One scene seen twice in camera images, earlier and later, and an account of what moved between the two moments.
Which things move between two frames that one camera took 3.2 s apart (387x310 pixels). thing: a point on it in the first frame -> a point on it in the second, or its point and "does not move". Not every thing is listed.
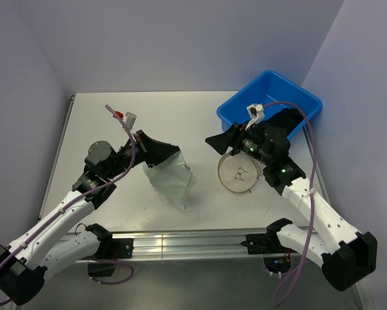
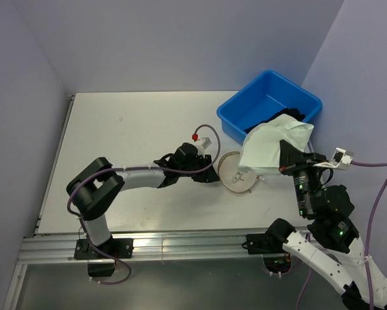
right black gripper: [221, 142] -> [291, 158]
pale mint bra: [173, 179] -> [261, 145]
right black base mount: [265, 243] does not move
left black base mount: [110, 248] does not move
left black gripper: [153, 152] -> [207, 176]
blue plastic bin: [275, 92] does not move
